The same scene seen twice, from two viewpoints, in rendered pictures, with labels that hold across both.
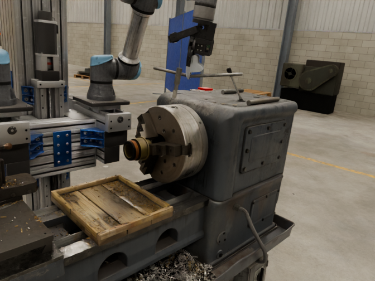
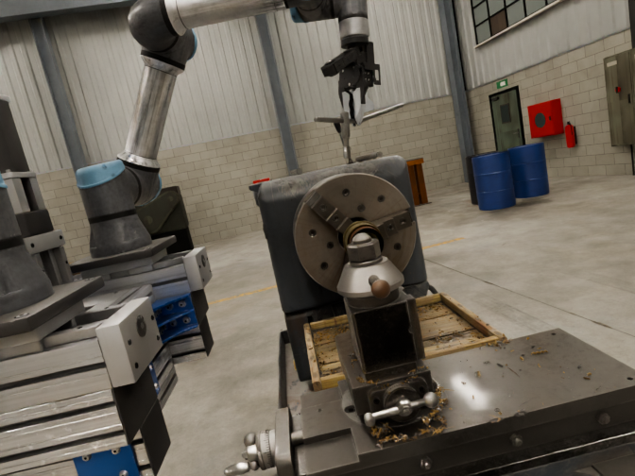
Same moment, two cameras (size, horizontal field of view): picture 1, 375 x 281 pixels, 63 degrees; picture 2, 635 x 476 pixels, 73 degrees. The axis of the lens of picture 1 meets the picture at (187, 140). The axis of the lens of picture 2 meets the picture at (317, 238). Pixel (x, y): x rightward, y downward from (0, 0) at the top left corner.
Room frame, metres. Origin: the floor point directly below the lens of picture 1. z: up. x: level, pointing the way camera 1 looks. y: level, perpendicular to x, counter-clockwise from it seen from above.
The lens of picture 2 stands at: (0.52, 0.97, 1.27)
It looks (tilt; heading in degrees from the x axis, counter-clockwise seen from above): 9 degrees down; 313
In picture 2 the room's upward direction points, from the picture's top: 12 degrees counter-clockwise
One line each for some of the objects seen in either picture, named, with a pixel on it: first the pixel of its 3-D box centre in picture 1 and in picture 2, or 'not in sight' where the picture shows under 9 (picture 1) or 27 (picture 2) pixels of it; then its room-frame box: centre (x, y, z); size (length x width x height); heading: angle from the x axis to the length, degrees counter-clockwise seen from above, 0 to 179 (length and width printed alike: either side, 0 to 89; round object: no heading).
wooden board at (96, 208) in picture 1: (111, 203); (391, 337); (1.02, 0.26, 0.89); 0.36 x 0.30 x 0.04; 46
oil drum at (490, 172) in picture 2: not in sight; (493, 180); (3.08, -6.29, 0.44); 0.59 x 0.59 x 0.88
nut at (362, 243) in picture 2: not in sight; (363, 247); (0.81, 0.57, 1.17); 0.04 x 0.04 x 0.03
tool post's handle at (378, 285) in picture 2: not in sight; (378, 285); (0.78, 0.61, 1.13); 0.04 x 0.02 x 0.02; 136
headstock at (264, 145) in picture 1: (225, 134); (330, 224); (1.52, -0.19, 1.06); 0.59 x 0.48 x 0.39; 136
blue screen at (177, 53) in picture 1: (180, 61); not in sight; (8.06, 0.36, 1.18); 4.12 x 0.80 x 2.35; 15
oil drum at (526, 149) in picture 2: not in sight; (528, 170); (2.78, -7.19, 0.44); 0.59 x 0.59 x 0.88
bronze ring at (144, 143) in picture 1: (138, 149); (363, 241); (1.11, 0.18, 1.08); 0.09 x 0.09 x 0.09; 46
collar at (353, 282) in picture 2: not in sight; (368, 274); (0.81, 0.57, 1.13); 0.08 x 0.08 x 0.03
